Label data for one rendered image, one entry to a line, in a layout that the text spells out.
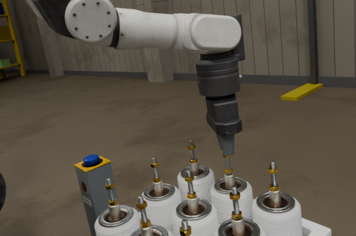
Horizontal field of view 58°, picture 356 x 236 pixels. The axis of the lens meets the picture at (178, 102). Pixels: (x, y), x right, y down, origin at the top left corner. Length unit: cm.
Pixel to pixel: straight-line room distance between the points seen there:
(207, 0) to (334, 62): 132
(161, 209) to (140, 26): 40
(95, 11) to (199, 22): 19
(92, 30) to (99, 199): 48
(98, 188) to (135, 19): 46
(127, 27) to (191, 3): 284
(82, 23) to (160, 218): 46
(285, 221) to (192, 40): 38
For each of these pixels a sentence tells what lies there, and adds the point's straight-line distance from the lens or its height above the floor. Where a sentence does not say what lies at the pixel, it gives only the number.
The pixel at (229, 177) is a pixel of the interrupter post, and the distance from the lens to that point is 75.
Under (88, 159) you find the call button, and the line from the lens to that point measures 85.
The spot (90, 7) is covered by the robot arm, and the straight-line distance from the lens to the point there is 51.
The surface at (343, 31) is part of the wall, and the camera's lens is 260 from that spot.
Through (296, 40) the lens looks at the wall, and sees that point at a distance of 275.
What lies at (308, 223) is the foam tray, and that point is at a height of 18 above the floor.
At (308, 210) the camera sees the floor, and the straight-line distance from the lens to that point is 114.
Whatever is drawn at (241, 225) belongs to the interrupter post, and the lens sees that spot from 61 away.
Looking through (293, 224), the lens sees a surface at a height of 23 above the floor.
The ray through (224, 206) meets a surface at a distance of 75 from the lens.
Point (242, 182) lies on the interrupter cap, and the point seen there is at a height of 25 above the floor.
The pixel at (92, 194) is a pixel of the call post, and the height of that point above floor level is 25.
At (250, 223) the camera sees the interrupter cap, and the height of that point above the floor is 25.
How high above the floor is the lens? 63
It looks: 14 degrees down
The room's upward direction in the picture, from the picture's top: 8 degrees counter-clockwise
